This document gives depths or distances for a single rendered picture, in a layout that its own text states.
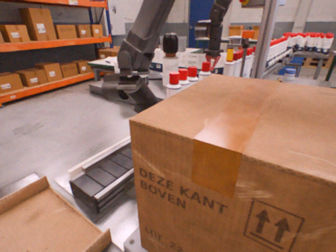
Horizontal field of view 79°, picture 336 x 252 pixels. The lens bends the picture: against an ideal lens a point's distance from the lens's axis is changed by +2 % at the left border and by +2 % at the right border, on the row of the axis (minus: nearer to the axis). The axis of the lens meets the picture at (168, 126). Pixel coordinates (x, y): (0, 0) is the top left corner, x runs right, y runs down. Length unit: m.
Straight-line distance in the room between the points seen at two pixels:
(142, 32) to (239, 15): 8.33
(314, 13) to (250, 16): 1.90
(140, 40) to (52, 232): 0.46
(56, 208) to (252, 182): 0.47
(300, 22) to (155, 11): 8.18
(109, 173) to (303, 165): 0.45
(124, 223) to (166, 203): 0.22
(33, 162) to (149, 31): 0.54
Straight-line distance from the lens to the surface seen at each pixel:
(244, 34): 1.02
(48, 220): 0.57
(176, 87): 0.66
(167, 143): 0.24
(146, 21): 0.50
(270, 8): 1.04
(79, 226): 0.53
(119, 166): 0.57
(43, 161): 0.77
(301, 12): 8.59
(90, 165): 0.46
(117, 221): 0.51
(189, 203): 0.28
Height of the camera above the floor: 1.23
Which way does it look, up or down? 27 degrees down
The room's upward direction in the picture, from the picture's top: straight up
